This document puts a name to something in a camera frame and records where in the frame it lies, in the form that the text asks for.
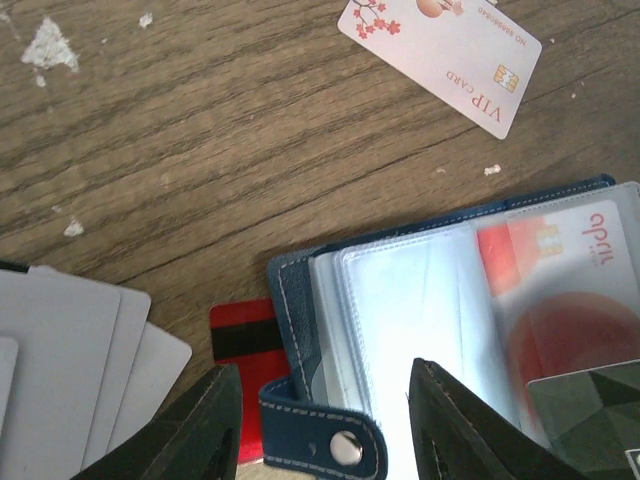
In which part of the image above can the white floral VIP card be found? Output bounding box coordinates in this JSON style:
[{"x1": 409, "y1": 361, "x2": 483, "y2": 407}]
[{"x1": 337, "y1": 0, "x2": 542, "y2": 140}]

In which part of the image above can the blue leather card holder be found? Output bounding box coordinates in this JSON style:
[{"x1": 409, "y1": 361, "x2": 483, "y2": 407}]
[{"x1": 259, "y1": 175, "x2": 639, "y2": 479}]

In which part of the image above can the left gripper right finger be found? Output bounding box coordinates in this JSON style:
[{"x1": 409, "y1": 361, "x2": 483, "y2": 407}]
[{"x1": 408, "y1": 358, "x2": 584, "y2": 480}]

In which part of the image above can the black VIP card bottom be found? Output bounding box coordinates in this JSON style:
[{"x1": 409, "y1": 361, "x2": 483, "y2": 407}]
[{"x1": 527, "y1": 360, "x2": 639, "y2": 479}]

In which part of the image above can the red striped card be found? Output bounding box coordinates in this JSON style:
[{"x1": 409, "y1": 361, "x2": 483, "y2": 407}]
[{"x1": 209, "y1": 298, "x2": 290, "y2": 465}]

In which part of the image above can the white april red-circle card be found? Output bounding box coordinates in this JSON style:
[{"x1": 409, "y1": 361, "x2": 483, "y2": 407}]
[{"x1": 477, "y1": 199, "x2": 640, "y2": 436}]

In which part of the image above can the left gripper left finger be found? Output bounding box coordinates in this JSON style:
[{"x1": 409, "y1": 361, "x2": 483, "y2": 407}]
[{"x1": 74, "y1": 364, "x2": 243, "y2": 480}]

